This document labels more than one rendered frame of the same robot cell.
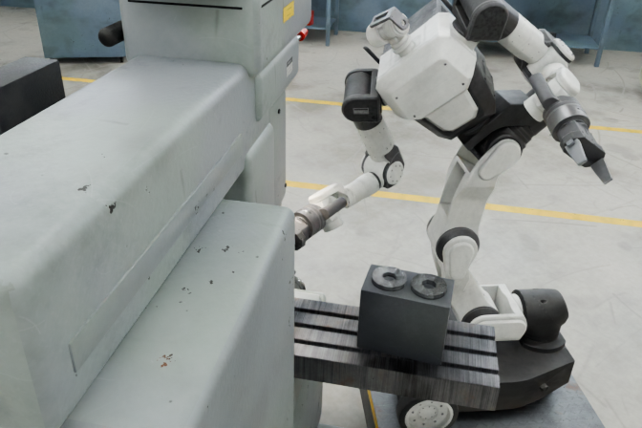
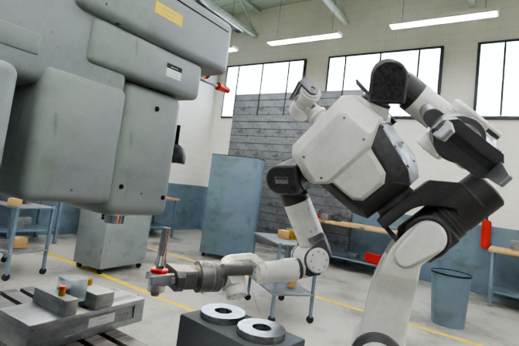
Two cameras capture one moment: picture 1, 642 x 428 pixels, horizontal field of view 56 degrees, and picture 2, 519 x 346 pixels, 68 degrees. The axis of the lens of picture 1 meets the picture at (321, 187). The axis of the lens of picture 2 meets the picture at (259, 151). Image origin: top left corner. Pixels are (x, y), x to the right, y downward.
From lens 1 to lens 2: 99 cm
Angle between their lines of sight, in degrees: 40
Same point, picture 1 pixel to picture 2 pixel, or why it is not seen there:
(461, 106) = (367, 167)
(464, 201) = (383, 296)
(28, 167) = not seen: outside the picture
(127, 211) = not seen: outside the picture
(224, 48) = not seen: outside the picture
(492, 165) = (410, 248)
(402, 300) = (216, 334)
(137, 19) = not seen: outside the picture
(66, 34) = (215, 239)
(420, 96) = (325, 155)
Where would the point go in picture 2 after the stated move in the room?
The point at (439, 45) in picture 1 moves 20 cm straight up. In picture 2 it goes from (340, 102) to (348, 32)
